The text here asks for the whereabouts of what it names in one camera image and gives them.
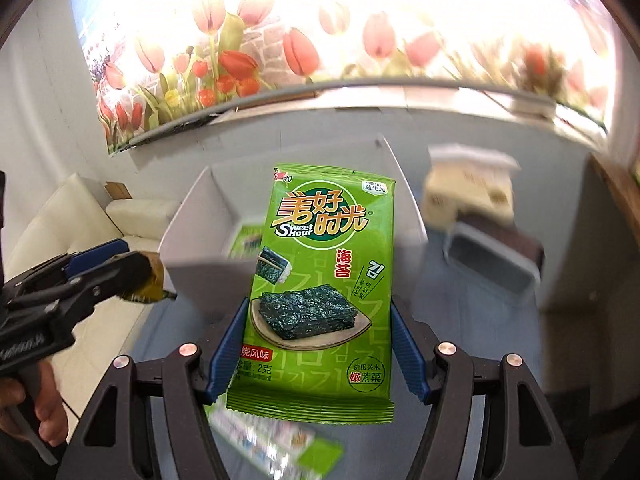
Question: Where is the yellow snack packet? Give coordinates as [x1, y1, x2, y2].
[120, 252, 178, 306]

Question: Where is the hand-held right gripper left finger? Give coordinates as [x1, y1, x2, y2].
[56, 297, 251, 480]

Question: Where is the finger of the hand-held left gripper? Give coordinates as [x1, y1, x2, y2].
[60, 251, 162, 311]
[62, 239, 132, 277]

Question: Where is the green seaweed snack packet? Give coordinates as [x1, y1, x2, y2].
[227, 224, 266, 262]
[226, 162, 397, 427]

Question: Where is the white plastic bin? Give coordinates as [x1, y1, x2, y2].
[444, 222, 544, 300]

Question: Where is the beige cardboard box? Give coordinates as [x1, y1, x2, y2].
[421, 144, 522, 232]

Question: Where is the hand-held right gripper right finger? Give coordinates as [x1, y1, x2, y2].
[390, 298, 590, 480]

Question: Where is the wooden furniture edge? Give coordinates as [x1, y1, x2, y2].
[589, 154, 640, 242]

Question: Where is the green and white snack packet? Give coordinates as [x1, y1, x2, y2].
[291, 434, 347, 472]

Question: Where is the white sofa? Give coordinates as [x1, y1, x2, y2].
[2, 172, 185, 413]

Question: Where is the white cardboard box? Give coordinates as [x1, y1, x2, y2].
[159, 134, 427, 307]

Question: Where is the person's left hand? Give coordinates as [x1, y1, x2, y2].
[0, 360, 69, 447]

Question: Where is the tulip wall poster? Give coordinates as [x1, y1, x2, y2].
[67, 0, 615, 157]

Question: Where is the dark brown box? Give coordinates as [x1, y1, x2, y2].
[459, 209, 546, 267]

